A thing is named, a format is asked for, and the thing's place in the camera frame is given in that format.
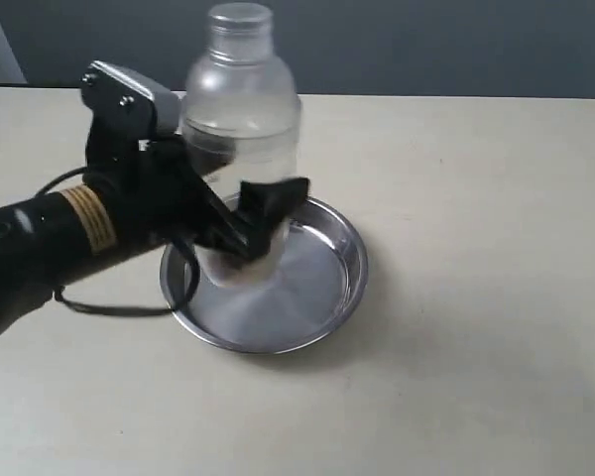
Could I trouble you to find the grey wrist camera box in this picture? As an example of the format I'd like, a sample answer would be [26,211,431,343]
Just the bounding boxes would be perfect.
[80,60,180,140]

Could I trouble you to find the clear plastic bottle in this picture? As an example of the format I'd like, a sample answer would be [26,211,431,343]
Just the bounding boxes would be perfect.
[180,2,303,290]

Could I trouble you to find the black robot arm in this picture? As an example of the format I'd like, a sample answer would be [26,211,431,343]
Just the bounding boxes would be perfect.
[0,121,309,335]

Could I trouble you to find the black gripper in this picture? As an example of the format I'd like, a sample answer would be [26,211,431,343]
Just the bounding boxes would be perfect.
[84,117,310,261]

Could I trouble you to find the round steel dish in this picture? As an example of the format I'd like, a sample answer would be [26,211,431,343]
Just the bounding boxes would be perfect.
[160,197,369,354]

